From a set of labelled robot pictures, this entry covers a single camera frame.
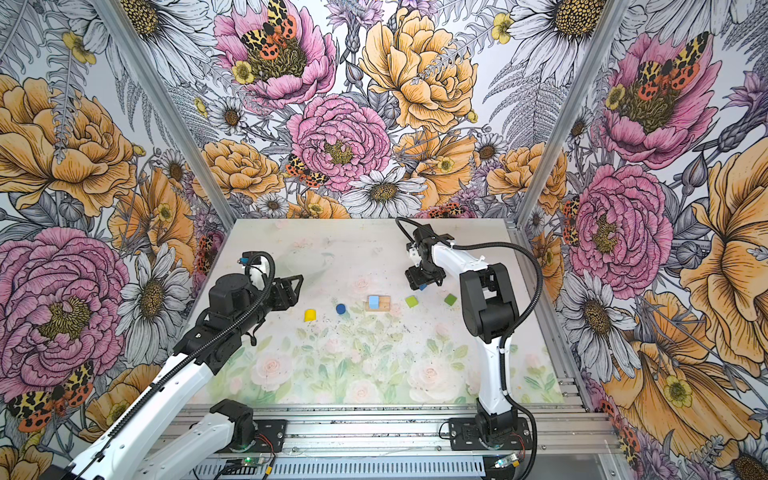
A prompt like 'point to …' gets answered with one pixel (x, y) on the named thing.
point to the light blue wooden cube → (374, 302)
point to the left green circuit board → (253, 461)
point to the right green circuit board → (510, 460)
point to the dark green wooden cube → (450, 299)
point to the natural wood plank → (384, 303)
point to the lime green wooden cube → (412, 301)
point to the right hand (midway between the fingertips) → (424, 288)
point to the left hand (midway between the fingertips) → (292, 288)
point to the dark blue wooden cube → (423, 286)
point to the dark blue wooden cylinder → (340, 308)
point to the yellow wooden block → (310, 315)
